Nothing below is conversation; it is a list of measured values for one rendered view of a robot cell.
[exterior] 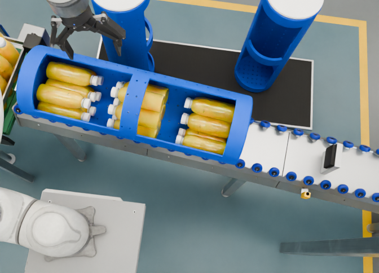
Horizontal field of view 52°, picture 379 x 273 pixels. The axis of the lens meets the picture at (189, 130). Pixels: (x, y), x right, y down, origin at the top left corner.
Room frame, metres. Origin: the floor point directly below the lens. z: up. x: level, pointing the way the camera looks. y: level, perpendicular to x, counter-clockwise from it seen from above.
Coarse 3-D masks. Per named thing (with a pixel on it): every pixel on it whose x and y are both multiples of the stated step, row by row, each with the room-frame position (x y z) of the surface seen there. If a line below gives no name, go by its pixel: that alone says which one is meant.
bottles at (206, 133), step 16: (48, 80) 0.55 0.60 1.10; (96, 96) 0.56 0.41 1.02; (64, 112) 0.44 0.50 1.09; (80, 112) 0.45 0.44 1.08; (144, 128) 0.44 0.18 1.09; (192, 128) 0.49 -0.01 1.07; (208, 128) 0.49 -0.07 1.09; (224, 128) 0.50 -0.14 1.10; (192, 144) 0.41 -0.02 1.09; (208, 144) 0.43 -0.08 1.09; (224, 144) 0.44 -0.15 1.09
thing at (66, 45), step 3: (66, 42) 0.47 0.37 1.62; (63, 45) 0.46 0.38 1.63; (66, 45) 0.47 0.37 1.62; (69, 45) 0.48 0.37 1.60; (63, 48) 0.46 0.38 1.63; (66, 48) 0.46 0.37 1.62; (69, 48) 0.47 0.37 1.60; (66, 51) 0.46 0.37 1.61; (69, 51) 0.46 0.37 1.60; (72, 51) 0.48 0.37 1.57; (69, 54) 0.46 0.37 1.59; (72, 54) 0.47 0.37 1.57; (69, 57) 0.45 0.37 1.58; (72, 57) 0.46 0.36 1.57
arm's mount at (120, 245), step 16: (48, 192) 0.12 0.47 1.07; (80, 208) 0.09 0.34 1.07; (96, 208) 0.10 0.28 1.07; (112, 208) 0.11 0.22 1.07; (128, 208) 0.12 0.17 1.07; (144, 208) 0.14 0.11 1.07; (96, 224) 0.04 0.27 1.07; (112, 224) 0.05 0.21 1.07; (128, 224) 0.06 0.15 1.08; (96, 240) -0.01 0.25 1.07; (112, 240) 0.00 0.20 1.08; (128, 240) 0.01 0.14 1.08; (32, 256) -0.11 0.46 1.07; (96, 256) -0.07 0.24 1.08; (112, 256) -0.06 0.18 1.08; (128, 256) -0.04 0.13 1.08; (32, 272) -0.16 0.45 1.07; (48, 272) -0.15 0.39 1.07; (64, 272) -0.14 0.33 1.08; (80, 272) -0.13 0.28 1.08; (96, 272) -0.12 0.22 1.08; (112, 272) -0.11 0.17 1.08; (128, 272) -0.10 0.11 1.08
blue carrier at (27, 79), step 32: (32, 64) 0.55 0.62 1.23; (96, 64) 0.61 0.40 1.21; (32, 96) 0.44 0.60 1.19; (128, 96) 0.50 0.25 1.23; (192, 96) 0.64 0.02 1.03; (224, 96) 0.59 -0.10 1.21; (96, 128) 0.39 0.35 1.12; (128, 128) 0.41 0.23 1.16; (160, 128) 0.49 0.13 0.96; (224, 160) 0.37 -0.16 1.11
